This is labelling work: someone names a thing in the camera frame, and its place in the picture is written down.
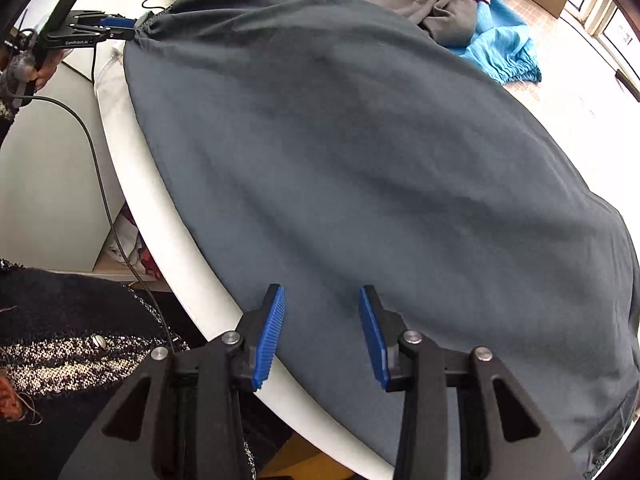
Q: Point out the person left hand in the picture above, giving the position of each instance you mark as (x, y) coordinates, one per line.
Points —
(21, 69)

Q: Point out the dark grey skirt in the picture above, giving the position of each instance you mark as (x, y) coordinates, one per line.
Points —
(328, 144)

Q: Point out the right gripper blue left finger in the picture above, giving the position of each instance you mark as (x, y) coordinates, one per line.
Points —
(267, 339)

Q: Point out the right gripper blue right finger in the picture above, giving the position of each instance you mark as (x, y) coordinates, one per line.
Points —
(503, 435)

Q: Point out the blue elastic garment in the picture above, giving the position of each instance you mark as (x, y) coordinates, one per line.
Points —
(502, 46)

